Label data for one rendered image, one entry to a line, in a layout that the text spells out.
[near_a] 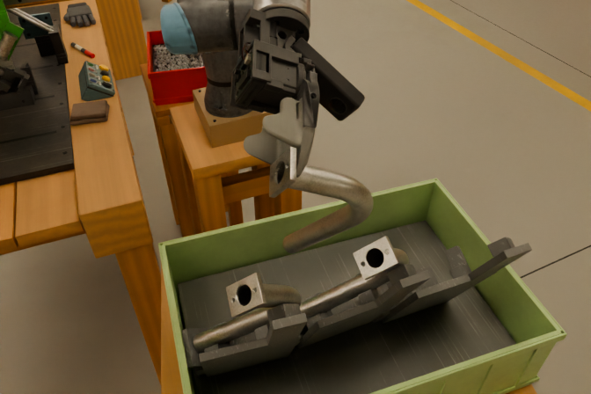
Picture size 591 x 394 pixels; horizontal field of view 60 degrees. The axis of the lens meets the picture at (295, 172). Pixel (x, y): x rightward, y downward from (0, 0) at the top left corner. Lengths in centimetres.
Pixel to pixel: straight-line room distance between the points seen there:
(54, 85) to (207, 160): 59
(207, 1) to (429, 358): 72
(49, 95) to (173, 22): 96
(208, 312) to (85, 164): 53
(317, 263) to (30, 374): 132
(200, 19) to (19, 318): 173
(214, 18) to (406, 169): 205
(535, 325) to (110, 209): 90
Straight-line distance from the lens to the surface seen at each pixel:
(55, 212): 129
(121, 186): 127
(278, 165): 58
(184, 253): 105
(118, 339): 211
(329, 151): 278
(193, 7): 80
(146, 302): 150
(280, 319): 67
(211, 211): 148
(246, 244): 107
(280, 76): 59
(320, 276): 109
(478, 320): 109
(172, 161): 183
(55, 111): 161
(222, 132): 140
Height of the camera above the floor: 170
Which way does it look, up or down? 40 degrees down
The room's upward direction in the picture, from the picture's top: straight up
